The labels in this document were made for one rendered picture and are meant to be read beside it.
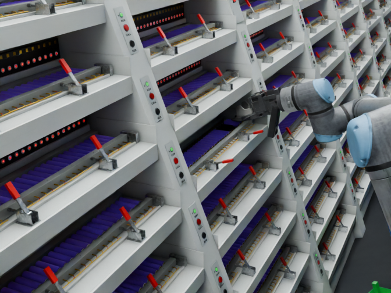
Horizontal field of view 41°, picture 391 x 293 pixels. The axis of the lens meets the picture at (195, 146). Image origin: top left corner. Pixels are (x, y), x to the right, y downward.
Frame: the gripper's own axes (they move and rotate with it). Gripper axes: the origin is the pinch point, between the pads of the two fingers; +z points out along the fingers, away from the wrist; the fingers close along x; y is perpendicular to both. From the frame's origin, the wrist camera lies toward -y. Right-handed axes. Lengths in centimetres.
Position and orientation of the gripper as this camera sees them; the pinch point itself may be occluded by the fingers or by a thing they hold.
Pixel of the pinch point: (237, 118)
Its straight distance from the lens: 196.5
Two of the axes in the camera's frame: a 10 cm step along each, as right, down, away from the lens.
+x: -4.5, 3.5, -8.2
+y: -3.4, -9.2, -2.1
